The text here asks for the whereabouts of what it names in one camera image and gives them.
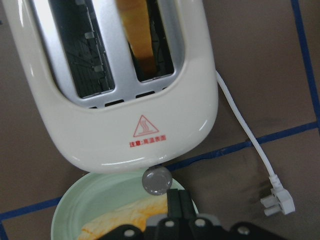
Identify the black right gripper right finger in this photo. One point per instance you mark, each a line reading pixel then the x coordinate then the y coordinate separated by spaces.
pixel 186 204

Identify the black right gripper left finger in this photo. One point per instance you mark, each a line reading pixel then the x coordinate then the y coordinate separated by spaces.
pixel 173 203

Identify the cream white two-slot toaster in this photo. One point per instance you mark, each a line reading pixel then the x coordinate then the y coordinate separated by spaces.
pixel 101 111

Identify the yellow bread slice in toaster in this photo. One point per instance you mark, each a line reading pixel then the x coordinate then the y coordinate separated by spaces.
pixel 135 19

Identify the triangular toasted bread on plate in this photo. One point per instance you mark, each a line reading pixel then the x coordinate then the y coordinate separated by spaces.
pixel 136 213

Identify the light green round plate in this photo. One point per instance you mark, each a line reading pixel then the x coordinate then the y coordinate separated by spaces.
pixel 92 196

